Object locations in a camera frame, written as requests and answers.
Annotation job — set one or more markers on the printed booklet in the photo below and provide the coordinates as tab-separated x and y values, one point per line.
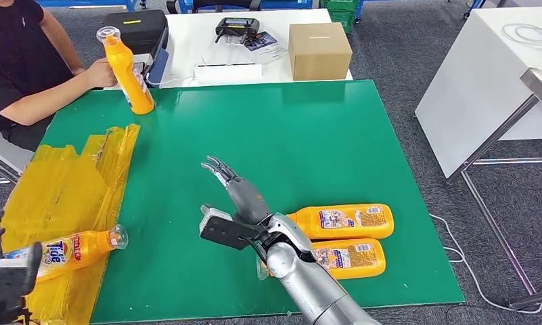
261	41

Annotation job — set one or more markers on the black remote controller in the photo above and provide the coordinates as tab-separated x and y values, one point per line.
237	28

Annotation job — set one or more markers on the person's left forearm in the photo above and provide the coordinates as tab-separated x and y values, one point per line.
60	42

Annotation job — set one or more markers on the brown cardboard box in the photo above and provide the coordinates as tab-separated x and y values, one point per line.
320	54

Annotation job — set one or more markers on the person's right hand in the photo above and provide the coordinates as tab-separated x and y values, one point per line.
100	74

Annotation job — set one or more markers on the black office chair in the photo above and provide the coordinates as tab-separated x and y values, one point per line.
221	3

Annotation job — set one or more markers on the person's left hand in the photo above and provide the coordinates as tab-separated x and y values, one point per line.
78	71

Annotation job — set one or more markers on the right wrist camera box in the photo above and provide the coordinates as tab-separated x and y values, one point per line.
221	233

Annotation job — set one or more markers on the yellow plastic sheet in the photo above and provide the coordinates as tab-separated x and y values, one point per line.
55	188

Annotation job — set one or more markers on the white table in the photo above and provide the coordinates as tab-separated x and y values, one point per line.
190	40
470	87

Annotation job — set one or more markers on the blue metal shelf rack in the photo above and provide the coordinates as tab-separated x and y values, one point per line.
100	2
284	2

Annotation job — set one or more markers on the grey chair seat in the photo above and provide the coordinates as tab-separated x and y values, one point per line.
4	150

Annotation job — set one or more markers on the green plastic crate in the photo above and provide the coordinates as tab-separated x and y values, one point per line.
340	3
341	21

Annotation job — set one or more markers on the person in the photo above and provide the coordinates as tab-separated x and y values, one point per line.
15	49

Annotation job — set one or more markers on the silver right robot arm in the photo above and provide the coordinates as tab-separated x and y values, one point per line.
297	278

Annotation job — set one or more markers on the orange detergent bottle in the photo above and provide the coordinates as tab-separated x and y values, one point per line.
134	89
365	260
311	222
82	249

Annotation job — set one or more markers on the black carrying case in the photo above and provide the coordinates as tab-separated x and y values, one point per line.
136	31

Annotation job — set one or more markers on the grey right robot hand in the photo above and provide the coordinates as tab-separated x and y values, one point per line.
248	202

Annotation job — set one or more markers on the long white box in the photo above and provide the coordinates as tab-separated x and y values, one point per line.
228	74

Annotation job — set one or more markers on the person's right forearm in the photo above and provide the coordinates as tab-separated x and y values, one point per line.
46	101

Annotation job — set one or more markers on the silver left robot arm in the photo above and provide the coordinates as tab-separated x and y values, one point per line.
6	312

